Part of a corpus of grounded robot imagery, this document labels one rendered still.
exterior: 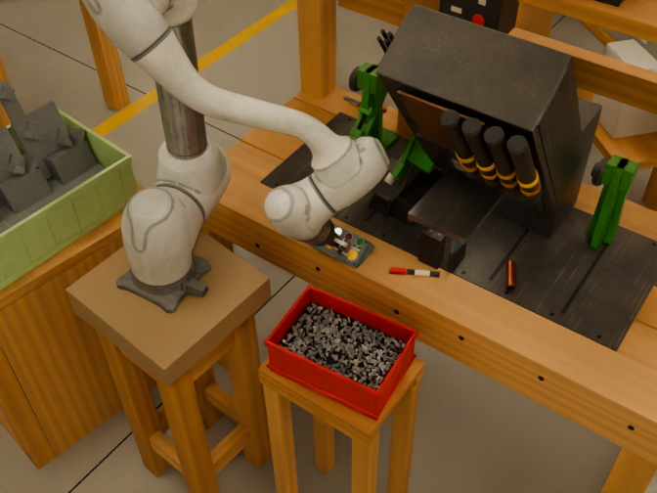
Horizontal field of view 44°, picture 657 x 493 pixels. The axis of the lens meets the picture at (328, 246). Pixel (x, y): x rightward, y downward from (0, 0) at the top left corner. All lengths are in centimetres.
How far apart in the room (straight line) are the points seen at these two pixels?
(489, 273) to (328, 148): 67
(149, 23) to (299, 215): 48
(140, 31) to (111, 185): 97
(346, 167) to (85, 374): 141
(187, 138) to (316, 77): 87
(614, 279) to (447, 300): 45
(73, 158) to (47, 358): 62
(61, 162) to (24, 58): 240
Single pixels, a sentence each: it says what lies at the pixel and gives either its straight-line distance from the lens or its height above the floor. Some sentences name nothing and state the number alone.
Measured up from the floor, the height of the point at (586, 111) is 124.
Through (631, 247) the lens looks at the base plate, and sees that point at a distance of 233.
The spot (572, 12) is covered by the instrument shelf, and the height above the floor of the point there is 151.
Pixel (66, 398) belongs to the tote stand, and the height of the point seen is 24.
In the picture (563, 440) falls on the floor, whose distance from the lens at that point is 298.
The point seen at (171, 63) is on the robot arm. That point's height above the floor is 162.
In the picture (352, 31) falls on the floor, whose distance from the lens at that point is 484.
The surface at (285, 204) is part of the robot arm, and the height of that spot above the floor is 134.
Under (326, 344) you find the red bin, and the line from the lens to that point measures 200.
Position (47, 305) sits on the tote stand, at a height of 67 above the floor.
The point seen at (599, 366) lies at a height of 90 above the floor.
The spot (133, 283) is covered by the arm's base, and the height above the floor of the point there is 96.
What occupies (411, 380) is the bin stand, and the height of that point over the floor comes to 80.
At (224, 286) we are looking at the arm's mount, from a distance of 209.
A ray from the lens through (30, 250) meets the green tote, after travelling 242.
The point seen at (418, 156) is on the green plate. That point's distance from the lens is 211.
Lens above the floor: 248
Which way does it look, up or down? 46 degrees down
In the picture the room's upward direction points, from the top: 1 degrees counter-clockwise
